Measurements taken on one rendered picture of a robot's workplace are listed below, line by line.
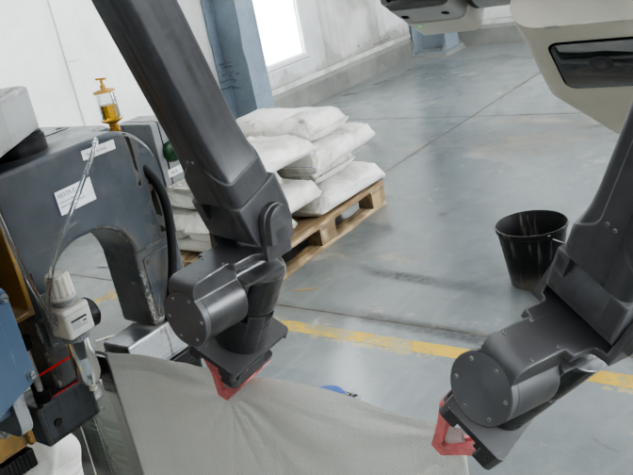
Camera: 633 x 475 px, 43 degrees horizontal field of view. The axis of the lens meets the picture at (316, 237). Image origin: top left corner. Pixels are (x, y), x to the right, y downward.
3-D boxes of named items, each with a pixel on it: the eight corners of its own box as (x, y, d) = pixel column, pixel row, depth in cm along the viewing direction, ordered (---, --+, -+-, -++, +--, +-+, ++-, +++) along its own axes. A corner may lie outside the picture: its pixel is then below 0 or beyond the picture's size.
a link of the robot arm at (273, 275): (300, 260, 83) (259, 231, 85) (253, 286, 78) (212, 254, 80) (284, 309, 87) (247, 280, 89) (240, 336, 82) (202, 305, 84)
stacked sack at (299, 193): (328, 198, 419) (322, 171, 414) (249, 250, 370) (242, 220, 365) (263, 197, 444) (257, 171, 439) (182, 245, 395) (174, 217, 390)
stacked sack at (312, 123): (355, 125, 453) (350, 99, 448) (310, 150, 422) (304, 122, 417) (264, 127, 494) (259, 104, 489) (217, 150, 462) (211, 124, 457)
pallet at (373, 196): (387, 204, 471) (382, 180, 466) (263, 295, 382) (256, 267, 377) (275, 200, 518) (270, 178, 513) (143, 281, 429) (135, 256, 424)
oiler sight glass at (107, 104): (125, 115, 106) (118, 89, 105) (110, 121, 104) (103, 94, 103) (112, 116, 107) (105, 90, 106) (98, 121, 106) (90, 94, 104)
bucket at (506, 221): (584, 268, 344) (579, 210, 335) (559, 299, 323) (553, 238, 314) (517, 262, 362) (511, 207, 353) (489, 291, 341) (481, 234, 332)
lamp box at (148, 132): (189, 176, 114) (173, 114, 111) (167, 188, 111) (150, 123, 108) (154, 175, 119) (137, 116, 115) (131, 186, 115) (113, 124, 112)
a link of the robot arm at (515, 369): (682, 308, 58) (592, 232, 62) (592, 350, 51) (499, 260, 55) (596, 413, 65) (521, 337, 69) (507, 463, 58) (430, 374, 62)
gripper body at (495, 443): (432, 414, 68) (482, 371, 63) (485, 353, 76) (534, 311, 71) (489, 471, 67) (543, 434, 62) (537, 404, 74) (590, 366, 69)
